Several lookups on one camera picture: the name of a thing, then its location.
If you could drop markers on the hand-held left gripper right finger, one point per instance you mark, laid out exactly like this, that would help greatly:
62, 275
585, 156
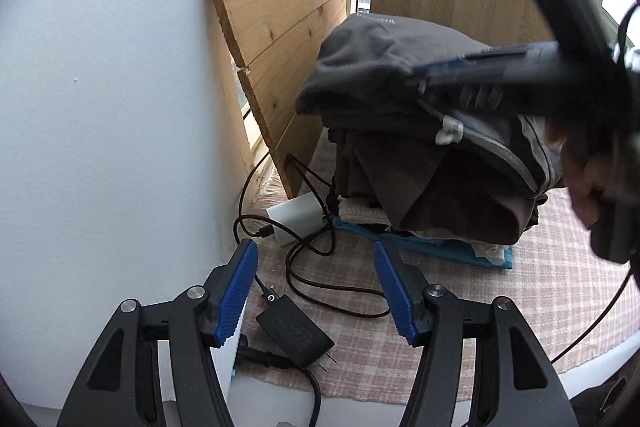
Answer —
397, 292

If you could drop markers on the grey daisy print t-shirt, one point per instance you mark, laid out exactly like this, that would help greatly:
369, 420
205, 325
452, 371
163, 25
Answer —
370, 72

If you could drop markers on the person's right hand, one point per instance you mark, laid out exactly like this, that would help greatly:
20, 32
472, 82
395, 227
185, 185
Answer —
585, 187

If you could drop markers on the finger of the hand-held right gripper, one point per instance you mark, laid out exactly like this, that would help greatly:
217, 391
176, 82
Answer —
480, 67
465, 98

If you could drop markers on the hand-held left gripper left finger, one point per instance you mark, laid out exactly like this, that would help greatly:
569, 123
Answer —
237, 292

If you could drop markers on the black power adapter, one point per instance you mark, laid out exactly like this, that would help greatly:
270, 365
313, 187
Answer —
292, 327

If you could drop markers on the small white box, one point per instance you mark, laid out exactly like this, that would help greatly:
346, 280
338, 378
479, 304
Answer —
295, 217

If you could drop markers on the white power strip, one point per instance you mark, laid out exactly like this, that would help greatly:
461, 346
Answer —
226, 372

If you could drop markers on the stack of folded clothes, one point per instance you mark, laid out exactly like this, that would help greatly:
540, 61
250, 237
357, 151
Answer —
440, 192

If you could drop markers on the pink plaid blanket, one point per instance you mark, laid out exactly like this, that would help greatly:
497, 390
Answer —
360, 357

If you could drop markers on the pine plank board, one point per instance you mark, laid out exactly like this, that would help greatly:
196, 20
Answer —
280, 32

